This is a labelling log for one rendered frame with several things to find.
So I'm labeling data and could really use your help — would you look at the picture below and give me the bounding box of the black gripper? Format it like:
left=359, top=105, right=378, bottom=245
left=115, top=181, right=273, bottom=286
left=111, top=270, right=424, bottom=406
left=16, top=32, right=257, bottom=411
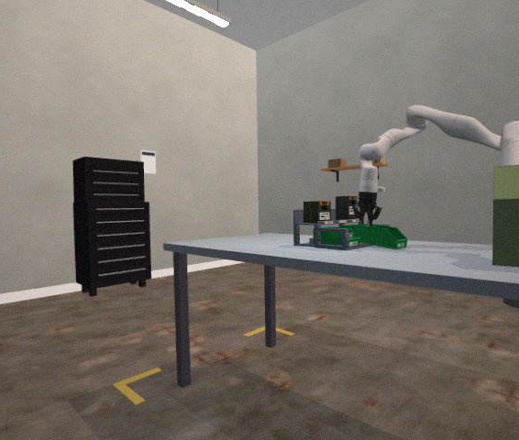
left=352, top=192, right=382, bottom=226

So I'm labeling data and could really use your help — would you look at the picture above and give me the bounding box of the olive green case with orange latches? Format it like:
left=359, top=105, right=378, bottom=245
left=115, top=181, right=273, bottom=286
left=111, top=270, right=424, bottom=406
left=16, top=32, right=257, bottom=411
left=304, top=201, right=331, bottom=224

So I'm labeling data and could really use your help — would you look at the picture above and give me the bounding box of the green bin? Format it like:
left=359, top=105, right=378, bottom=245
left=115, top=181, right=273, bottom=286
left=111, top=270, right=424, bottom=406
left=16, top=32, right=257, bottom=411
left=359, top=224, right=406, bottom=249
left=314, top=227, right=359, bottom=246
left=342, top=225, right=359, bottom=234

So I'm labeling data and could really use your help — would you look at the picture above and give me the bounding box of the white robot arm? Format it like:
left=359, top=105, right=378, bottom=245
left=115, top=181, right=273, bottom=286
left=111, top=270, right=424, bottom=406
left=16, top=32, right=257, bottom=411
left=359, top=105, right=519, bottom=193

